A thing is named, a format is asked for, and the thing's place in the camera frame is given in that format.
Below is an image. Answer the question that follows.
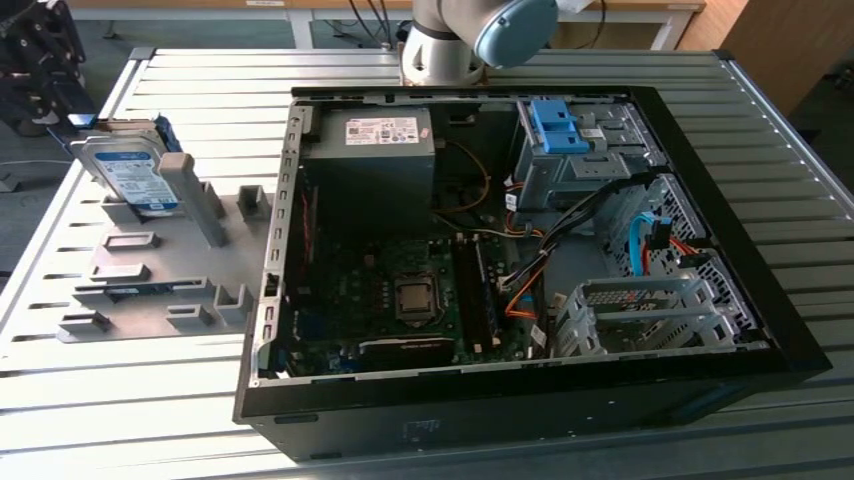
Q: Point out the hard disk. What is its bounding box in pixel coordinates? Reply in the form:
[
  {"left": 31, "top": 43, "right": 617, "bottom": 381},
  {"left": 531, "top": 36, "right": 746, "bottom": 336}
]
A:
[{"left": 45, "top": 113, "right": 186, "bottom": 219}]

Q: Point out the silver disk bay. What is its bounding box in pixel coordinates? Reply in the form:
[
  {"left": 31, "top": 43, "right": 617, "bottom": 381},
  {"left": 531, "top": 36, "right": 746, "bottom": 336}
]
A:
[{"left": 553, "top": 272, "right": 742, "bottom": 357}]

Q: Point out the white-legged wooden desk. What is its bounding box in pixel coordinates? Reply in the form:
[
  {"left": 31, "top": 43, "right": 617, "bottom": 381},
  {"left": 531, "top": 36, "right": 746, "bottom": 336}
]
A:
[{"left": 69, "top": 0, "right": 709, "bottom": 51}]

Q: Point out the grey parts rack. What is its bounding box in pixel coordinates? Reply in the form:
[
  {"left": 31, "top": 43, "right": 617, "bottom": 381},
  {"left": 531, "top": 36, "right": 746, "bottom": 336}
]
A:
[{"left": 56, "top": 152, "right": 275, "bottom": 344}]

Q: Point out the RAM stick on rack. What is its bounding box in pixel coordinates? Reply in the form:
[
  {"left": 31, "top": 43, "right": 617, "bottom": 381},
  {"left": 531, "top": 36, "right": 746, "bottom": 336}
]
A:
[{"left": 104, "top": 284, "right": 176, "bottom": 297}]

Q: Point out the grey power supply unit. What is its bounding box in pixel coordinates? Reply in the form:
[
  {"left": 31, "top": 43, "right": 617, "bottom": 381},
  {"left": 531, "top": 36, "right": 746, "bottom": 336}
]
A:
[{"left": 299, "top": 106, "right": 439, "bottom": 231}]

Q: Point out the green motherboard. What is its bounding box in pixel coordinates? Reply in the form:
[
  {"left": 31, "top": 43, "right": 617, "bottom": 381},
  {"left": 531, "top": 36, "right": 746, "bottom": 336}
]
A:
[{"left": 286, "top": 232, "right": 535, "bottom": 376}]

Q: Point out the silver CPU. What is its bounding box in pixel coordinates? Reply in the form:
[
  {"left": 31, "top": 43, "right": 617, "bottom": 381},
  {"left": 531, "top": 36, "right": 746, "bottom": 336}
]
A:
[{"left": 398, "top": 284, "right": 435, "bottom": 312}]

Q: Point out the CPU socket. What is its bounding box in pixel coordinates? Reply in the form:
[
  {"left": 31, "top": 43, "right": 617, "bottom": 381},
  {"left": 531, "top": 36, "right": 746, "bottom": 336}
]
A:
[{"left": 391, "top": 272, "right": 442, "bottom": 327}]

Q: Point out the black RAM slot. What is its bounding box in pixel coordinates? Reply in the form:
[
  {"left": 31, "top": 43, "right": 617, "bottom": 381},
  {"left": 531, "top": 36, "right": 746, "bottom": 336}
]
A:
[{"left": 450, "top": 233, "right": 472, "bottom": 351}]

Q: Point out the blue drive latch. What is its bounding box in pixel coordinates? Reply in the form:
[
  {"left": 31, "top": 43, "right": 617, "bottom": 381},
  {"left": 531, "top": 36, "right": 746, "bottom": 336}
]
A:
[{"left": 530, "top": 99, "right": 593, "bottom": 155}]

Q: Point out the black graphics card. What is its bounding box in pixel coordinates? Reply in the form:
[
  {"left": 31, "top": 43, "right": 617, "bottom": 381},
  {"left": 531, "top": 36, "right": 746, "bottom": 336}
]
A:
[{"left": 356, "top": 333, "right": 459, "bottom": 369}]

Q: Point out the installed RAM stick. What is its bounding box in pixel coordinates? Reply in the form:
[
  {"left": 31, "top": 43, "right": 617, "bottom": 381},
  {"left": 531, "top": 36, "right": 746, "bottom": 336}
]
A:
[{"left": 470, "top": 238, "right": 503, "bottom": 354}]

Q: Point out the grey metal drive cage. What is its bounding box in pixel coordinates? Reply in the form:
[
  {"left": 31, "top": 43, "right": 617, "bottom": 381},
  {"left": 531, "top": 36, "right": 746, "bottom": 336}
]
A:
[{"left": 512, "top": 99, "right": 669, "bottom": 214}]

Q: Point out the black PC case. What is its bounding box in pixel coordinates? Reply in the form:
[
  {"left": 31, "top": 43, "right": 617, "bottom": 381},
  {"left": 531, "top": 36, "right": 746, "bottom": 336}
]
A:
[{"left": 231, "top": 84, "right": 834, "bottom": 461}]

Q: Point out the wooden cabinet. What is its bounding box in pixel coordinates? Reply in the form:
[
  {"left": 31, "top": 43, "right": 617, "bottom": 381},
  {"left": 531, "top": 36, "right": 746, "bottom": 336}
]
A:
[{"left": 677, "top": 0, "right": 854, "bottom": 117}]

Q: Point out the yellow wire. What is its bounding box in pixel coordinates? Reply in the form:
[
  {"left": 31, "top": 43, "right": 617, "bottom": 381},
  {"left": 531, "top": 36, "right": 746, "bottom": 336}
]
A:
[{"left": 432, "top": 139, "right": 492, "bottom": 216}]

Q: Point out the grey PSU wire bundle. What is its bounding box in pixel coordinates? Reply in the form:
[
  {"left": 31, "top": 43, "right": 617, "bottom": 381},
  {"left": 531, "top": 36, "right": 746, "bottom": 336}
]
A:
[{"left": 436, "top": 214, "right": 546, "bottom": 241}]

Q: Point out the black cable bundle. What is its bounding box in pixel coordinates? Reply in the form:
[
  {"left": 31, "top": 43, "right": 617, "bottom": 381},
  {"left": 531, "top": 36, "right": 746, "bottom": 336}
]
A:
[{"left": 496, "top": 172, "right": 659, "bottom": 292}]

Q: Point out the orange wire bundle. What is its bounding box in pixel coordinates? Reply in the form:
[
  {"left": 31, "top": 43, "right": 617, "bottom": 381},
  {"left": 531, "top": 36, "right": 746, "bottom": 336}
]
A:
[{"left": 503, "top": 294, "right": 539, "bottom": 321}]

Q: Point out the light blue data wire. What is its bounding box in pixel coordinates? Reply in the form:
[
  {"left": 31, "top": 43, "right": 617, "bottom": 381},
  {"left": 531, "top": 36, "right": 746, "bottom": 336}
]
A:
[{"left": 626, "top": 212, "right": 662, "bottom": 277}]

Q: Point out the orange red power wire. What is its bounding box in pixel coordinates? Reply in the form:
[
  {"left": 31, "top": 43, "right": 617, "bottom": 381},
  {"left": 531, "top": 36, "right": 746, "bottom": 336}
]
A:
[{"left": 643, "top": 219, "right": 714, "bottom": 271}]

